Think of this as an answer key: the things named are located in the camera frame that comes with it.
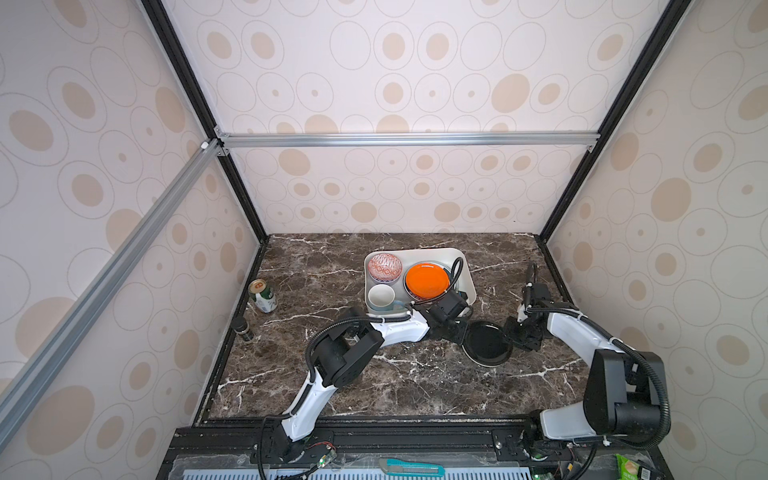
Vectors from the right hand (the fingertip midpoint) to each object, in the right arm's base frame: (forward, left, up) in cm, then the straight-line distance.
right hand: (509, 337), depth 90 cm
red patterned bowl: (+26, +38, +2) cm, 46 cm away
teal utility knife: (-32, +35, 0) cm, 48 cm away
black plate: (-2, +7, -1) cm, 7 cm away
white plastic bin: (+31, +29, +3) cm, 42 cm away
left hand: (0, +10, +3) cm, 11 cm away
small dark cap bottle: (+1, +79, +8) cm, 79 cm away
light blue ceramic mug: (+13, +39, +4) cm, 41 cm away
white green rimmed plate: (+18, +31, +2) cm, 36 cm away
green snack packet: (-33, -19, -1) cm, 38 cm away
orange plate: (+21, +23, +2) cm, 31 cm away
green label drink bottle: (+10, +75, +9) cm, 76 cm away
